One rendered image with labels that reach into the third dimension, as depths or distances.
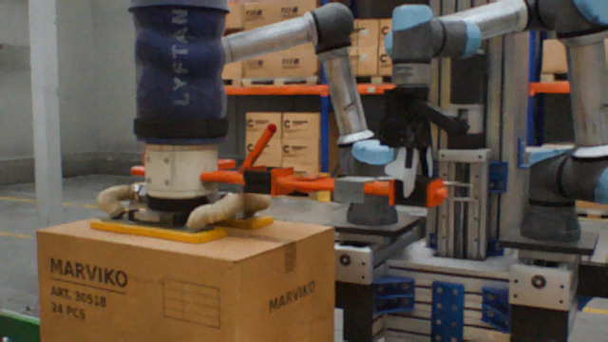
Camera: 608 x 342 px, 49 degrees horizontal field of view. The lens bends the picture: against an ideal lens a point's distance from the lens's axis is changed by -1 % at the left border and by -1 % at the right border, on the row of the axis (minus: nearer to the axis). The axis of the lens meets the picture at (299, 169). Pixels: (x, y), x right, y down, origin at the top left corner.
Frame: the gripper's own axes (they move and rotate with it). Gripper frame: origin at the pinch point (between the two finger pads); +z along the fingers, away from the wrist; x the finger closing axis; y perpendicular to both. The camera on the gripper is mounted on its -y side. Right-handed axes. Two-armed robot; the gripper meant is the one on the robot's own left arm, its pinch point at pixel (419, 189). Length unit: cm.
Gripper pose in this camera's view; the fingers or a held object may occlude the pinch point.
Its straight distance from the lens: 132.4
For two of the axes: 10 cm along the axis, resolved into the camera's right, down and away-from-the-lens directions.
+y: -8.5, -0.5, 5.2
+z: 0.0, 9.9, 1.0
